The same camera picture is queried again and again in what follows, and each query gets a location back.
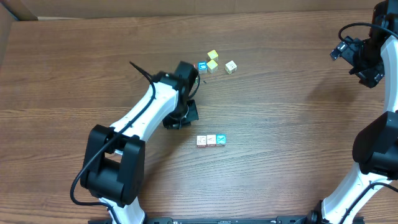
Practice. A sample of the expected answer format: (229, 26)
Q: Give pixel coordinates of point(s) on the blue X letter block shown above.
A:
(220, 139)

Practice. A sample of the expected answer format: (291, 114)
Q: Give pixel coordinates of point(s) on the wooden block yellow side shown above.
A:
(230, 67)

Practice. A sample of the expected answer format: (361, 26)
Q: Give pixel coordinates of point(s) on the wooden block red side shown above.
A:
(211, 140)

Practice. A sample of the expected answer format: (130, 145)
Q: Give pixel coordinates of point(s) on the yellow block far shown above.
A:
(213, 55)

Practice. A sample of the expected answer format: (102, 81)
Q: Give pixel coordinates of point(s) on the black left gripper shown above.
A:
(181, 118)

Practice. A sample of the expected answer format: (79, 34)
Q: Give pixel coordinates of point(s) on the blue J letter block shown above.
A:
(202, 67)

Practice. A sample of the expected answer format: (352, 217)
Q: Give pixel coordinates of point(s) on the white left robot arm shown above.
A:
(113, 166)

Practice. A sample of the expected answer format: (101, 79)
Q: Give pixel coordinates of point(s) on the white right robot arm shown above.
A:
(375, 147)

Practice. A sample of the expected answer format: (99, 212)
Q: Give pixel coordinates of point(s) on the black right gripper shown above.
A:
(352, 51)

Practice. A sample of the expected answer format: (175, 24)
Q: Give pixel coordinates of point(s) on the brown cardboard wall panel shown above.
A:
(32, 9)

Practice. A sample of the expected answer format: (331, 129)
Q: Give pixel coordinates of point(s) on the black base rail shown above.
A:
(277, 220)

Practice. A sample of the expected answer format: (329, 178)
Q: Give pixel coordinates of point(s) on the wooden O block green side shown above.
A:
(201, 141)

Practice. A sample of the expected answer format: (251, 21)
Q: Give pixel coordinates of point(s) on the yellow block near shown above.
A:
(212, 66)

